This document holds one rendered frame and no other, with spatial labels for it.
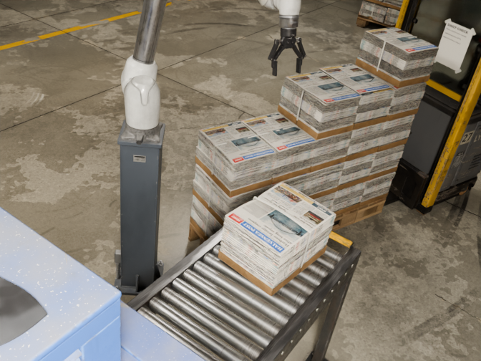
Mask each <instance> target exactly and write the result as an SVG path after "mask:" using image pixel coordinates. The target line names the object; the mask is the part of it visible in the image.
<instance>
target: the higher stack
mask: <svg viewBox="0 0 481 361"><path fill-rule="evenodd" d="M438 49H439V47H436V46H434V45H433V44H430V43H429V42H426V41H424V40H422V39H418V38H417V37H414V36H412V35H411V34H409V33H407V32H405V31H403V30H401V29H398V28H396V27H389V28H383V29H373V30H369V31H365V33H364V35H363V39H362V40H361V44H360V48H359V55H358V57H357V58H358V59H360V60H361V61H363V62H366V63H367V64H369V65H371V66H373V67H375V68H377V71H378V70H380V71H382V72H384V73H386V74H387V75H389V76H391V77H393V78H394V79H396V80H399V81H405V80H411V79H415V78H418V77H424V76H428V75H429V74H431V73H432V68H433V66H434V65H433V63H434V60H435V57H436V56H437V52H438ZM357 67H358V68H360V69H362V70H364V71H365V72H367V73H369V74H370V75H372V76H374V77H376V78H377V79H379V80H381V81H382V82H384V83H386V84H387V85H389V86H390V87H392V88H393V89H395V90H396V91H395V93H394V96H393V98H392V102H391V104H390V108H389V113H388V115H394V114H397V113H401V112H406V111H409V110H414V109H417V108H418V107H419V104H420V102H421V99H422V98H423V95H424V92H425V90H424V89H426V88H425V87H426V85H427V83H426V82H422V83H418V84H415V85H409V86H406V87H400V88H398V87H395V86H394V85H392V84H390V83H388V82H387V81H385V80H383V79H381V78H380V77H377V76H376V75H374V74H372V73H371V72H368V71H367V70H365V69H363V68H361V67H360V66H358V65H357ZM414 116H415V115H410V116H406V117H401V118H399V119H396V120H390V121H388V122H387V121H386V122H385V124H384V128H383V130H382V133H381V135H380V137H382V138H381V140H380V144H378V146H379V147H381V146H383V145H388V144H390V143H394V142H397V141H400V140H404V139H407V138H408V137H409V134H410V128H411V126H412V123H413V122H412V121H413V119H414ZM404 146H405V145H399V146H397V147H394V148H390V149H387V150H383V151H380V152H376V156H375V159H374V161H373V163H372V165H371V170H370V171H371V172H370V174H369V175H373V174H375V173H380V172H382V171H385V170H389V169H391V168H395V167H397V166H398V163H399V161H400V160H399V159H400V158H401V157H402V153H403V149H404ZM395 174H396V173H395V172H393V173H389V174H386V175H383V176H380V177H378V178H374V179H371V180H368V181H366V185H365V189H364V193H363V196H362V198H361V200H360V202H361V203H362V202H364V201H368V200H369V199H372V198H375V197H377V196H381V195H383V194H385V193H388V192H389V188H390V186H391V183H392V179H393V178H394V177H395ZM385 201H386V198H383V199H380V200H378V201H375V202H373V203H369V204H367V205H365V206H362V207H358V210H357V211H358V212H357V214H356V218H355V220H354V223H356V222H358V221H361V220H364V219H365V218H368V217H371V216H374V215H376V214H378V213H381V212H382V209H383V206H384V203H385Z"/></svg>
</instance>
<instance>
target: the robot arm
mask: <svg viewBox="0 0 481 361"><path fill-rule="evenodd" d="M258 1H259V3H260V5H261V6H264V7H266V8H268V9H271V10H276V11H279V26H280V27H282V28H281V34H280V35H281V39H275V40H274V45H273V47H272V50H271V52H270V54H269V56H268V59H269V60H271V68H273V70H272V75H273V76H277V64H278V61H276V60H277V59H278V57H279V55H280V54H281V53H282V51H283V50H284V49H288V48H290V49H291V48H292V49H293V51H294V52H295V53H296V55H297V57H298V58H296V73H299V74H300V73H301V65H302V59H304V57H306V53H305V51H304V48H303V45H302V43H301V38H299V37H297V38H296V30H297V28H296V27H298V19H299V12H300V9H301V0H258ZM166 3H167V0H144V2H143V6H142V13H141V17H140V23H139V28H138V32H137V38H136V42H135V49H134V53H133V55H132V56H131V57H129V58H128V59H127V61H126V64H125V68H124V70H123V71H122V76H121V85H122V92H123V95H124V96H125V116H126V120H125V124H126V125H125V129H124V131H123V134H121V136H120V138H121V140H136V141H137V142H136V143H137V144H138V145H141V144H142V142H143V141H145V142H152V143H159V142H160V130H161V128H162V126H163V123H162V122H159V118H160V89H159V87H158V85H157V83H156V80H157V64H156V62H155V60H154V58H155V53H156V49H157V43H158V39H159V36H160V30H161V26H162V20H163V17H164V13H165V7H166ZM296 42H297V45H298V48H299V50H298V49H297V46H296V45H295V43H296ZM280 43H281V45H280V46H279V44H280ZM278 46H279V48H278ZM277 49H278V50H277ZM276 50H277V51H276Z"/></svg>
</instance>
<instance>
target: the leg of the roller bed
mask: <svg viewBox="0 0 481 361"><path fill-rule="evenodd" d="M353 275H354V273H353V274H352V275H351V276H350V277H349V279H348V280H347V281H346V283H345V284H344V285H343V287H342V288H341V289H340V290H339V292H338V293H337V294H336V296H335V297H334V298H333V299H332V300H331V302H330V305H329V309H328V312H327V314H326V319H325V321H324V324H323V327H322V329H321V333H320V335H319V340H318V342H317V345H316V349H315V351H314V355H313V357H312V360H311V361H324V358H325V355H326V351H327V349H328V346H329V343H330V341H331V337H332V334H333V332H334V329H335V326H336V323H337V320H338V318H339V314H340V311H341V308H342V306H343V303H344V300H345V297H346V294H347V292H348V289H349V285H350V283H351V279H352V277H353Z"/></svg>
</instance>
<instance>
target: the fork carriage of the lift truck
mask: <svg viewBox="0 0 481 361"><path fill-rule="evenodd" d="M399 160H400V161H399V163H398V168H397V171H395V173H396V174H395V177H394V178H393V179H392V183H391V186H390V188H389V191H391V192H392V193H394V194H395V195H397V196H398V197H399V198H398V200H400V201H401V202H402V203H403V204H405V205H406V206H408V207H409V208H410V209H413V208H416V207H417V204H418V202H419V199H420V197H421V194H422V191H423V190H424V187H425V185H426V182H427V179H428V177H429V176H428V175H427V174H426V173H424V172H422V171H421V170H420V169H418V168H416V167H415V166H413V165H412V164H411V163H409V162H408V161H406V160H405V159H403V158H400V159H399Z"/></svg>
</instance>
